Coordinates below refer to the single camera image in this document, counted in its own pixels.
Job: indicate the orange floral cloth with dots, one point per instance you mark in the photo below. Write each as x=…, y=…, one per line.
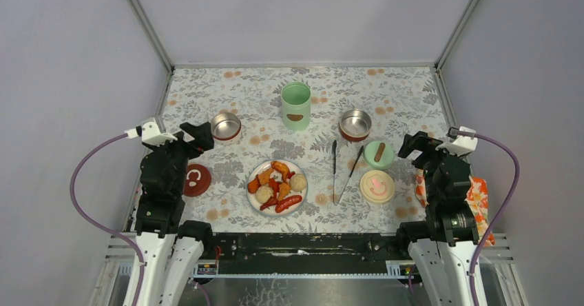
x=476, y=198

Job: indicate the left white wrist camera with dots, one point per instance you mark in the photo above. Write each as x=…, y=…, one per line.
x=151, y=131

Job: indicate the orange drumstick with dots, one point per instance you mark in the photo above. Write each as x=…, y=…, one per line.
x=253, y=185

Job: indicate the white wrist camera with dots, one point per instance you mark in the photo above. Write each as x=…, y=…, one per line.
x=151, y=131
x=463, y=141

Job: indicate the fried chicken piece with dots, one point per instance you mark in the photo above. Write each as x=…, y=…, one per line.
x=283, y=190
x=264, y=177

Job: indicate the red sausage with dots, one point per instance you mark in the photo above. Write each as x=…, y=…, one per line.
x=285, y=203

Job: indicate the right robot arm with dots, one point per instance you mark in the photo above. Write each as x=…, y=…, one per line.
x=443, y=244

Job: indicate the black tongs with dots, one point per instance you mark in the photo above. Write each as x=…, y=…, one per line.
x=336, y=198

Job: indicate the rice ball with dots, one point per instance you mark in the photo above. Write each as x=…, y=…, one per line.
x=298, y=182
x=263, y=194

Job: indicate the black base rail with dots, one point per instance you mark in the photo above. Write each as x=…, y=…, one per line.
x=300, y=252

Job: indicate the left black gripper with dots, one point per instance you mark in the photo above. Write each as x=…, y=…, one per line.
x=183, y=144

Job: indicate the green lid with handle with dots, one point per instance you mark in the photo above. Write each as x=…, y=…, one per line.
x=379, y=155

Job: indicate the green cylindrical container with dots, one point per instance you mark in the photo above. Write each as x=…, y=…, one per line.
x=296, y=106

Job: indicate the white plate with food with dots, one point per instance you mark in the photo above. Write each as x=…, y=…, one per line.
x=274, y=182

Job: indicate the steel bowl red band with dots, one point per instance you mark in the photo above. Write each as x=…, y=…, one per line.
x=355, y=125
x=226, y=127

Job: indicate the floral table mat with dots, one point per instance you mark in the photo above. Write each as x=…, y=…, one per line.
x=399, y=100

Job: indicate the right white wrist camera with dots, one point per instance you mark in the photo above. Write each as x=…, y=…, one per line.
x=463, y=141

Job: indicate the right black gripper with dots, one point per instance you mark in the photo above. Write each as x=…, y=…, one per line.
x=418, y=141

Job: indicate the red round lid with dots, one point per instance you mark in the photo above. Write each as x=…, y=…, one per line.
x=197, y=180

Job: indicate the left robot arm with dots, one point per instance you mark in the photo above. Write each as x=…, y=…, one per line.
x=166, y=247

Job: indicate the cream round lid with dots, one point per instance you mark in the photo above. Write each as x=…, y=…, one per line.
x=377, y=187

